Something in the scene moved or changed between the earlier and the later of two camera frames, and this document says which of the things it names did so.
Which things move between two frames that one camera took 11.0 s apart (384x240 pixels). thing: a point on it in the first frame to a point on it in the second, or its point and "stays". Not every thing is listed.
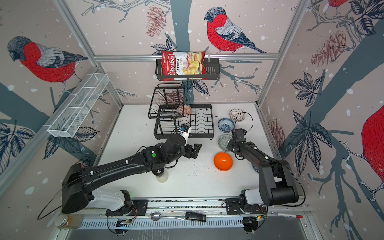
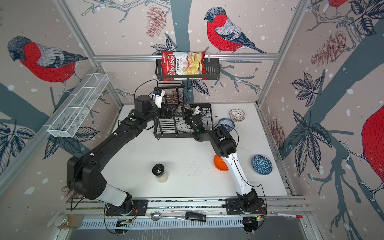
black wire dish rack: (167, 106) stays
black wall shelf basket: (213, 71) stays
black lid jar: (161, 175) stays
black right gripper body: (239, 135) to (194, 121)
